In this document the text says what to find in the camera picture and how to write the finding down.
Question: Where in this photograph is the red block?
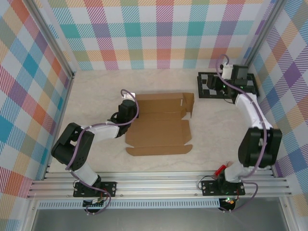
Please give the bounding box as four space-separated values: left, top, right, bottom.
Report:
215 165 228 177

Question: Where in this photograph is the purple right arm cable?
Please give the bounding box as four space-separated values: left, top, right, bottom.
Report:
216 54 268 214

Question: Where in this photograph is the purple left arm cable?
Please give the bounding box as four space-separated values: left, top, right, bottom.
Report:
65 89 141 215

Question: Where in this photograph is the aluminium corner post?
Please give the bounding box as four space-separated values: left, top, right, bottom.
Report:
238 0 288 73
28 0 76 80

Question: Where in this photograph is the black grey checkerboard calibration board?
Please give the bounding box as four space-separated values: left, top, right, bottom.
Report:
196 71 260 99

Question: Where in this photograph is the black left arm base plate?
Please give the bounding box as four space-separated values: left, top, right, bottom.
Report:
73 180 118 198

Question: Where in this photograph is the brown cardboard box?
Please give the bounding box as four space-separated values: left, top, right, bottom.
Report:
125 92 195 157

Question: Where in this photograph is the small circuit board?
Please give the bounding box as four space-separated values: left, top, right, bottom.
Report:
220 197 237 208
83 197 107 209

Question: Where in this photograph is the slotted white cable duct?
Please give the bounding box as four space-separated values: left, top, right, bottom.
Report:
38 198 221 210

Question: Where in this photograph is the long aluminium frame rail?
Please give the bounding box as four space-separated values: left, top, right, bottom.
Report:
26 170 294 200

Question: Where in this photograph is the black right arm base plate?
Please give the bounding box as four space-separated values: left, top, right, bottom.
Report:
201 180 246 197

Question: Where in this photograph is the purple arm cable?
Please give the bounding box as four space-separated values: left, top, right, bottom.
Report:
216 54 268 214
65 89 141 215

